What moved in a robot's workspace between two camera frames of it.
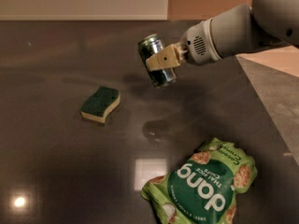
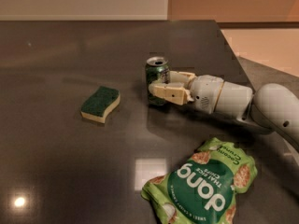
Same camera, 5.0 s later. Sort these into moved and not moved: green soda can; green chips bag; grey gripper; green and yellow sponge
Moved: grey gripper; green soda can
Not moved: green and yellow sponge; green chips bag
